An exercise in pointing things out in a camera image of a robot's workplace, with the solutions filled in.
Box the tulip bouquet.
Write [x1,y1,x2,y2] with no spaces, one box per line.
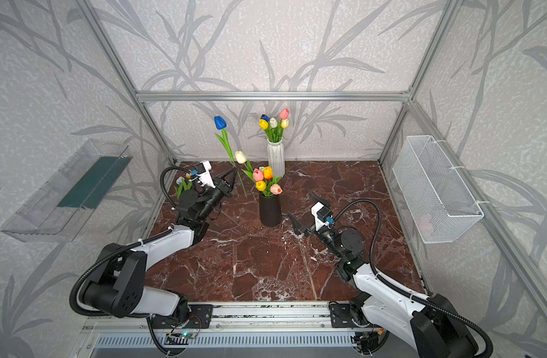
[252,166,283,198]

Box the light blue tulip flower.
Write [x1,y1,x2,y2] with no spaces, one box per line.
[176,177,193,199]

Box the white ribbed ceramic vase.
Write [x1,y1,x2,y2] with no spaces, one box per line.
[267,141,285,178]

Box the bright yellow tulip flower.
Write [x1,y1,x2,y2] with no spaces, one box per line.
[259,119,273,142]

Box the pink tulip flower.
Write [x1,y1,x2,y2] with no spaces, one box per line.
[276,108,290,142]

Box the black cylindrical vase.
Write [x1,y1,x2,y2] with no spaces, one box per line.
[258,195,282,228]

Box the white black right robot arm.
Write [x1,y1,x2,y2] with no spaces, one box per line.
[290,198,480,357]

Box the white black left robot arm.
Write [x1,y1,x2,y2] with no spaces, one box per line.
[69,162,237,323]

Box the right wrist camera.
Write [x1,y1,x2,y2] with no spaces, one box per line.
[311,201,335,232]

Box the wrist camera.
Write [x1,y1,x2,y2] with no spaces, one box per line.
[311,201,335,232]
[190,161,215,189]

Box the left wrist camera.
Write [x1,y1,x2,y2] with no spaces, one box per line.
[190,161,215,189]

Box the white wire mesh basket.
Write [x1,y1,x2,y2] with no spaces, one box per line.
[393,135,484,244]

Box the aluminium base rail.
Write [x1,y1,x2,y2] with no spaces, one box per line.
[80,300,458,334]

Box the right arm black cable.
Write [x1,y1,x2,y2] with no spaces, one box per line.
[331,197,494,358]

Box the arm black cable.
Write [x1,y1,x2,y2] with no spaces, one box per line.
[68,166,191,318]
[331,197,494,358]

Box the clear plastic wall tray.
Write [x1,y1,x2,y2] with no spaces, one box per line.
[0,140,132,243]

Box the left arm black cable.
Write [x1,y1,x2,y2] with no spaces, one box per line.
[68,166,191,318]

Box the aluminium frame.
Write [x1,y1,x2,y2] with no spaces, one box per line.
[75,1,547,322]

